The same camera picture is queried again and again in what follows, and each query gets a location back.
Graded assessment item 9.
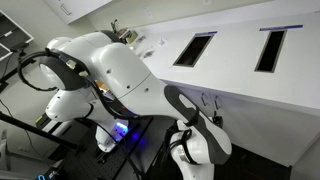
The black metal bar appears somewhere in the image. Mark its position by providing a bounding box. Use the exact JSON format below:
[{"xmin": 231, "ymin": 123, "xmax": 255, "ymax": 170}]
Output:
[{"xmin": 0, "ymin": 111, "xmax": 79, "ymax": 150}]

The white upper wall cabinet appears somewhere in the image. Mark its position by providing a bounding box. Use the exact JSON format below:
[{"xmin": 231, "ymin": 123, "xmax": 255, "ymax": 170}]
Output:
[{"xmin": 43, "ymin": 0, "xmax": 113, "ymax": 25}]

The black device with blue light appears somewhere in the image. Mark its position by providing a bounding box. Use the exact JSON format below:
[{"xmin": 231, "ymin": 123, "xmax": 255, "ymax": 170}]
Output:
[{"xmin": 33, "ymin": 166, "xmax": 68, "ymax": 180}]

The short blue tape strip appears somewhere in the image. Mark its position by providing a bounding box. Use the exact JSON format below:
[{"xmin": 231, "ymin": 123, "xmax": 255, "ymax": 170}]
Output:
[{"xmin": 194, "ymin": 30, "xmax": 218, "ymax": 37}]

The metal cabinet door handle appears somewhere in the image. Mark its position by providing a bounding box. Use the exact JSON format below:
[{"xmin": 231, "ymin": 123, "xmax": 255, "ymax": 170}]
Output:
[
  {"xmin": 199, "ymin": 92, "xmax": 210, "ymax": 108},
  {"xmin": 213, "ymin": 95, "xmax": 224, "ymax": 111}
]

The long blue tape strip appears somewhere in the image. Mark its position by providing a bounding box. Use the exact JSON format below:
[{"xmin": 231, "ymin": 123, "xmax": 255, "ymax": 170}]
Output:
[{"xmin": 259, "ymin": 24, "xmax": 304, "ymax": 32}]

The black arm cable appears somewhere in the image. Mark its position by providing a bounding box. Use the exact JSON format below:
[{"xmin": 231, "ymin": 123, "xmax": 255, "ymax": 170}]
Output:
[{"xmin": 16, "ymin": 48, "xmax": 204, "ymax": 180}]

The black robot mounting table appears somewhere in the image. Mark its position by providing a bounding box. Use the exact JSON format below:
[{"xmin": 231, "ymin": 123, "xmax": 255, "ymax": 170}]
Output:
[{"xmin": 49, "ymin": 114, "xmax": 174, "ymax": 180}]

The computer monitor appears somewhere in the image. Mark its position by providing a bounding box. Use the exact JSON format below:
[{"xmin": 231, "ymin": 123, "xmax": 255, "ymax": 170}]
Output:
[{"xmin": 0, "ymin": 9, "xmax": 35, "ymax": 63}]

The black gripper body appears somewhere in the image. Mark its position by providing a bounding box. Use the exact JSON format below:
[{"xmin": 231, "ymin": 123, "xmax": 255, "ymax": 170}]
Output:
[{"xmin": 211, "ymin": 111, "xmax": 224, "ymax": 128}]

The robot control box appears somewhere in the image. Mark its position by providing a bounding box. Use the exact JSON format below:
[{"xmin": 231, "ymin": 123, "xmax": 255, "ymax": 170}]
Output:
[{"xmin": 33, "ymin": 111, "xmax": 73, "ymax": 138}]

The white wall outlet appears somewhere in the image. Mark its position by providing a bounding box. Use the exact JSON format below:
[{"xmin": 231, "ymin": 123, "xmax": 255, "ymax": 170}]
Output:
[{"xmin": 143, "ymin": 7, "xmax": 154, "ymax": 19}]

